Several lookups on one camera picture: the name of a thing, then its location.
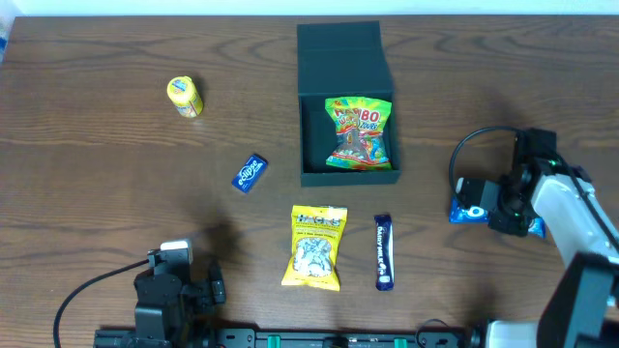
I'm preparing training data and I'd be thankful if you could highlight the blue Oreo cookie pack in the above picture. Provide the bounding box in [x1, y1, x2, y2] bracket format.
[449, 198, 546, 239]

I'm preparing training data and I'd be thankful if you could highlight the yellow Hacks candy bag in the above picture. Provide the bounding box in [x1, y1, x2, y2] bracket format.
[281, 205, 348, 291]

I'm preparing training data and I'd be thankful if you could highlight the green Haribo gummy bag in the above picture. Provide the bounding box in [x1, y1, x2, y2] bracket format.
[325, 97, 393, 171]

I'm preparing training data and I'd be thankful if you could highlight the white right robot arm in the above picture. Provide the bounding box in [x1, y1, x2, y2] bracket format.
[484, 129, 618, 348]

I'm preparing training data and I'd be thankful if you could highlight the blue Eclipse mint tin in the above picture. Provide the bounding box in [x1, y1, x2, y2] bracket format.
[231, 154, 268, 193]

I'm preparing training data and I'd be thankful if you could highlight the purple Dairy Milk bar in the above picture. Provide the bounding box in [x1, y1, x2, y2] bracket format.
[374, 215, 395, 291]

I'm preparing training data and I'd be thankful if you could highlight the yellow gum bottle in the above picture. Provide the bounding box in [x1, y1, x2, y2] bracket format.
[166, 76, 204, 118]

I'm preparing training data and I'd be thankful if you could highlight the dark green open box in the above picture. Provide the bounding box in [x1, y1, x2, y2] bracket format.
[297, 21, 400, 187]

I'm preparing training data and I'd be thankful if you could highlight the black mounting rail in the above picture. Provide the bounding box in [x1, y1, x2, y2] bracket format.
[93, 322, 485, 348]

